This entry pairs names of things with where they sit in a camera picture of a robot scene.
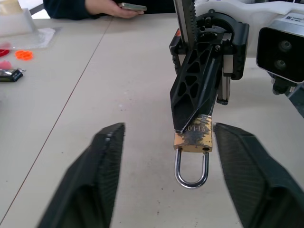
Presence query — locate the lattice finger of the black right gripper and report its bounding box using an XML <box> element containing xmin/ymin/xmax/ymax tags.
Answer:
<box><xmin>170</xmin><ymin>44</ymin><xmax>214</xmax><ymax>133</ymax></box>

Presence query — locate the smooth finger of the black right gripper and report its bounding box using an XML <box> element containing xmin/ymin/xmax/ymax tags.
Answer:
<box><xmin>198</xmin><ymin>57</ymin><xmax>223</xmax><ymax>117</ymax></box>

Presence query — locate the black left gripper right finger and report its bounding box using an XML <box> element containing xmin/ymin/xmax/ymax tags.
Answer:
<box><xmin>215</xmin><ymin>122</ymin><xmax>304</xmax><ymax>228</ymax></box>

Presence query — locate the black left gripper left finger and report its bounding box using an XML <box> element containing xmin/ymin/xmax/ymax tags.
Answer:
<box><xmin>37</xmin><ymin>122</ymin><xmax>126</xmax><ymax>228</ymax></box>

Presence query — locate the brass padlock with steel shackle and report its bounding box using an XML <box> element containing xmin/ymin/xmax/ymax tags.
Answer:
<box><xmin>174</xmin><ymin>114</ymin><xmax>213</xmax><ymax>190</ymax></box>

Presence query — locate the smartphone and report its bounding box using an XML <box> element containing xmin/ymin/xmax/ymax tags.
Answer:
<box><xmin>118</xmin><ymin>2</ymin><xmax>148</xmax><ymax>12</ymax></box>

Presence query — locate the person's bare hand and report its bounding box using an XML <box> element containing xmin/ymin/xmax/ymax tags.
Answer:
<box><xmin>85</xmin><ymin>0</ymin><xmax>145</xmax><ymax>19</ymax></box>

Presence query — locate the black small packet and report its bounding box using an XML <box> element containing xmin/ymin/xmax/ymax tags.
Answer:
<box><xmin>0</xmin><ymin>68</ymin><xmax>24</xmax><ymax>83</ymax></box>

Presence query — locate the clear plastic bag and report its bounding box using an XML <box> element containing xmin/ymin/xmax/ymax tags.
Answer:
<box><xmin>0</xmin><ymin>27</ymin><xmax>63</xmax><ymax>50</ymax></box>

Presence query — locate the red round object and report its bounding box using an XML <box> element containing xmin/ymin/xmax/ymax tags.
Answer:
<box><xmin>0</xmin><ymin>42</ymin><xmax>12</xmax><ymax>57</ymax></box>

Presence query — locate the white plastic container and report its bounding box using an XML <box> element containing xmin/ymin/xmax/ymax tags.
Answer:
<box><xmin>0</xmin><ymin>8</ymin><xmax>34</xmax><ymax>38</ymax></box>

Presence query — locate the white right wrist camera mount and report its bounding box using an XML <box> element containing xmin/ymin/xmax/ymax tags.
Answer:
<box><xmin>193</xmin><ymin>0</ymin><xmax>304</xmax><ymax>84</ymax></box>

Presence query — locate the orange plastic ring piece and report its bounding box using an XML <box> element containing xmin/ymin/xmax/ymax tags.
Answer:
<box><xmin>15</xmin><ymin>49</ymin><xmax>35</xmax><ymax>61</ymax></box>

